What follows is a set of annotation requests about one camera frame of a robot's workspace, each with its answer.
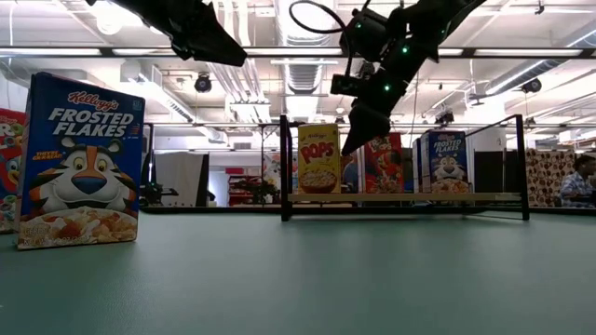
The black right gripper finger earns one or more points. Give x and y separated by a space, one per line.
368 128

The black overhead frame beam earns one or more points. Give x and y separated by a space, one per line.
70 52

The red Froot Loops cereal box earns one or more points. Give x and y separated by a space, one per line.
384 172
9 153

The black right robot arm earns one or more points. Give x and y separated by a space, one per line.
442 18

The black partition panel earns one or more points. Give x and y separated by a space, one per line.
489 172

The red storage shelves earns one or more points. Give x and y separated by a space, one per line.
242 174

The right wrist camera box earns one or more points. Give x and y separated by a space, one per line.
347 85

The person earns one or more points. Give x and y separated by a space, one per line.
577 186
352 179

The black ceiling spotlight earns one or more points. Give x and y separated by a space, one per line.
203 84
532 86

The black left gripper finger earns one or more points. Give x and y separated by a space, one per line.
209 42

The black background equipment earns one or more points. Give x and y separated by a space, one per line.
156 193

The wooden shelf with black frame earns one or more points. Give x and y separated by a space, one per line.
396 197

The brown patterned curtain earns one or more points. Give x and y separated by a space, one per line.
545 177

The ribbed silver ventilation duct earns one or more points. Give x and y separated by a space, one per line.
305 79

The yellow Corn Pops cereal box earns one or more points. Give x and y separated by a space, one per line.
319 172

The white partition board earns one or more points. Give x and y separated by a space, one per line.
181 179

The black ceiling fixture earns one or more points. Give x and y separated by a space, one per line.
444 118

